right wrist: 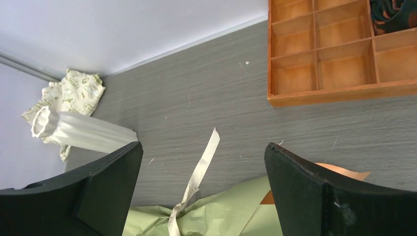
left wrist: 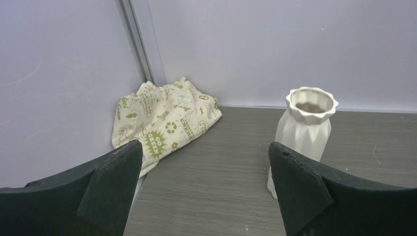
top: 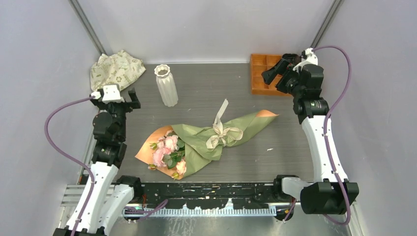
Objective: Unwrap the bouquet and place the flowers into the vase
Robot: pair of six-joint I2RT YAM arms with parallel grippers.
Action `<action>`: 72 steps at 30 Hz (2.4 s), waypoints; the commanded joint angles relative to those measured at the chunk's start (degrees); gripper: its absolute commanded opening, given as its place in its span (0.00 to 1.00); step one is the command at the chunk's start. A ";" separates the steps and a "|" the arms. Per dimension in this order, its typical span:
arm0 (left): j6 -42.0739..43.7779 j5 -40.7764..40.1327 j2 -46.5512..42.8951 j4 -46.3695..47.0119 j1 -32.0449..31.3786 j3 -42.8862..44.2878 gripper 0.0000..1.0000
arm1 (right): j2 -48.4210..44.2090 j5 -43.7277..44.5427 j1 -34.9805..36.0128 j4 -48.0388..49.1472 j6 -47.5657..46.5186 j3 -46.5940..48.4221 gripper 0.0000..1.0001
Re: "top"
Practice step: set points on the cream ribbon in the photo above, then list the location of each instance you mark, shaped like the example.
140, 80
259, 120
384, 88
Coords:
228, 136

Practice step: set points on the aluminium front rail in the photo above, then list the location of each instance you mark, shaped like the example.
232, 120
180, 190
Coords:
139, 210

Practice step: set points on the green pink flower bouquet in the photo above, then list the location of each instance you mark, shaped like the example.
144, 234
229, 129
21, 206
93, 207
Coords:
179, 150

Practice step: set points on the orange compartment tray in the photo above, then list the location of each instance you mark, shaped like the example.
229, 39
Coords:
258, 64

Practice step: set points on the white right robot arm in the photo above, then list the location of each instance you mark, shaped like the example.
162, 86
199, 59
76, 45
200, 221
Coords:
331, 192

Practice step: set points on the white ribbed vase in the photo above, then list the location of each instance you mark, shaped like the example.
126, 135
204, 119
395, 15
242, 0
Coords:
166, 85

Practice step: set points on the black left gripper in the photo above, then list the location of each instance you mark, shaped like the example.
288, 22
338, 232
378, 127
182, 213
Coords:
129, 105

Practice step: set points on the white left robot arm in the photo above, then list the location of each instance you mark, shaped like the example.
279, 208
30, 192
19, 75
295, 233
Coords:
95, 214

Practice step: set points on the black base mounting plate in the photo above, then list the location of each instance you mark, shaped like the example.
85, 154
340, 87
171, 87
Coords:
214, 195

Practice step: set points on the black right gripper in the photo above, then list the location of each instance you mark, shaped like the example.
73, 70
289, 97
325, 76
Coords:
269, 75

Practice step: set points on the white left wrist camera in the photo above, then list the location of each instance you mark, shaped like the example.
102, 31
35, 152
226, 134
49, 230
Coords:
107, 94

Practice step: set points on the cream printed cloth bag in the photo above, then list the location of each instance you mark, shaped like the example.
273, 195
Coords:
120, 68

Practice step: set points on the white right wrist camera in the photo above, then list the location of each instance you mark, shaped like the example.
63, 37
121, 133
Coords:
308, 56

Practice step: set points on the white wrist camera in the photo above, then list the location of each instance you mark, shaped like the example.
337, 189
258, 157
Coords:
107, 94
308, 56

